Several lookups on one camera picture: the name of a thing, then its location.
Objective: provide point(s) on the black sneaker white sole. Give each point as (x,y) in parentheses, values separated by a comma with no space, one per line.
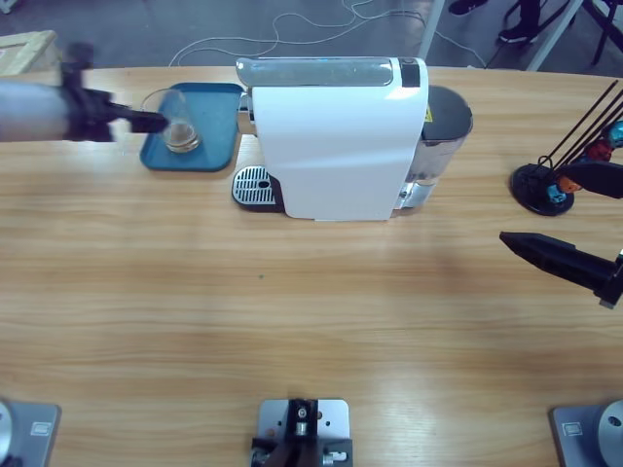
(465,6)
(516,35)

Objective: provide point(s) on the wooden crate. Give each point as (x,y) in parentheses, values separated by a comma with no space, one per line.
(24,48)

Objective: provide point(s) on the teal plastic tray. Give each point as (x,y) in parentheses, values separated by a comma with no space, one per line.
(214,121)

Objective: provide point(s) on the clear water tank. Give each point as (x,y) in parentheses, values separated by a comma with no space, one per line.
(445,126)

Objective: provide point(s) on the bystander dark trouser leg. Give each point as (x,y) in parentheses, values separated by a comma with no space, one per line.
(530,14)

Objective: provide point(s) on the silver coffee machine lever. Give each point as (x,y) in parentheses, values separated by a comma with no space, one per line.
(316,72)

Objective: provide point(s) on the black capsule stand with rods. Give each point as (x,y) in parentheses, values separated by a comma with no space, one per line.
(530,187)

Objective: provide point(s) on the blue coffee capsule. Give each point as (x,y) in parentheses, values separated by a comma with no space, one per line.
(555,194)
(615,133)

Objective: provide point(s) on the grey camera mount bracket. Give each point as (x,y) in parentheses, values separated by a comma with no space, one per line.
(302,423)

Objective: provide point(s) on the black chair frame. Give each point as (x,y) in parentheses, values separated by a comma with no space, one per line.
(602,44)

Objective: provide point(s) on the clear drinking glass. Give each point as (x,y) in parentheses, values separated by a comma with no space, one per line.
(182,138)

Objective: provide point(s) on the black drip tray silver grate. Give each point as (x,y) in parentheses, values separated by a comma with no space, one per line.
(253,187)

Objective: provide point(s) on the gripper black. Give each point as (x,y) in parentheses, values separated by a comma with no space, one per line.
(87,119)
(615,289)

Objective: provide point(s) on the white capsule coffee machine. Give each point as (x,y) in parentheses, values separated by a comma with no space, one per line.
(340,155)

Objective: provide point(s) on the red coffee capsule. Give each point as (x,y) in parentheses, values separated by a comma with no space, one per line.
(596,151)

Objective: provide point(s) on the orange coffee capsule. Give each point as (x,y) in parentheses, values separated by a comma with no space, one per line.
(564,184)

